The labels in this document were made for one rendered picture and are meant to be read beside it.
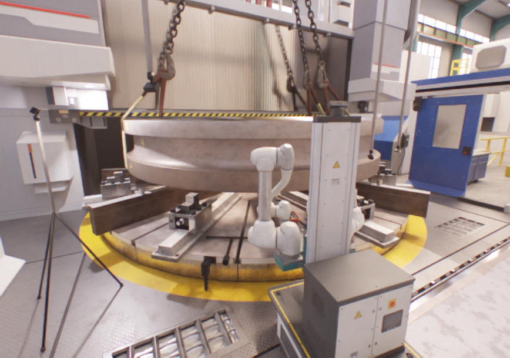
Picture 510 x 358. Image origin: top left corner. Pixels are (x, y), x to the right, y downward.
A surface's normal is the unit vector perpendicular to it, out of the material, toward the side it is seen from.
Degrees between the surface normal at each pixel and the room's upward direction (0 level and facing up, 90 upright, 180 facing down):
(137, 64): 90
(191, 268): 90
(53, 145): 90
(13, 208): 90
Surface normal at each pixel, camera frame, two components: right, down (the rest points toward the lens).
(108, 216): 0.79, 0.12
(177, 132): -0.37, 0.18
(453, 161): -0.89, 0.09
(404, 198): -0.62, 0.16
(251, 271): -0.01, 0.20
